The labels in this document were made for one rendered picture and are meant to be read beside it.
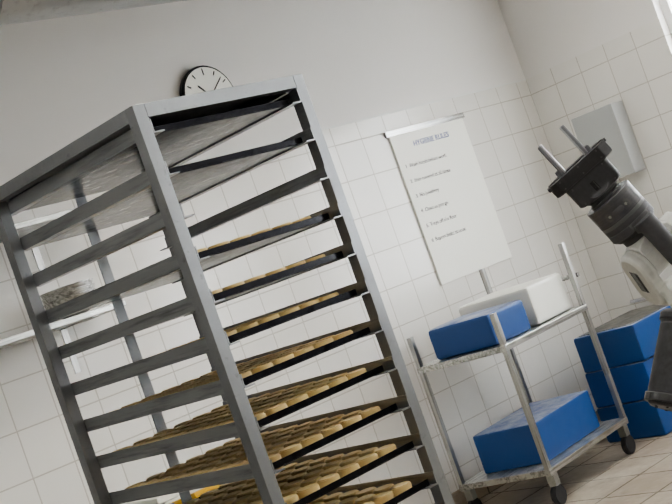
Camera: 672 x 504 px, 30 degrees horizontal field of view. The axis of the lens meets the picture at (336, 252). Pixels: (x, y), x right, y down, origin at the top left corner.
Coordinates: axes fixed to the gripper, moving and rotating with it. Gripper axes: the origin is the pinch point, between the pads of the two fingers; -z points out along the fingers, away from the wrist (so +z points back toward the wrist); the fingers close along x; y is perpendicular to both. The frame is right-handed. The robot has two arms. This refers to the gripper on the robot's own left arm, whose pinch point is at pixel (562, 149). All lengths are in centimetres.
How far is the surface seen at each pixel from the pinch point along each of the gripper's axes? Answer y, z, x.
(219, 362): -23, -12, -78
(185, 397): -35, -11, -93
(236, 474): -28, 7, -94
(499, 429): -382, 117, -126
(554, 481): -353, 145, -117
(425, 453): -54, 35, -69
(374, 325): -59, 7, -58
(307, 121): -64, -37, -39
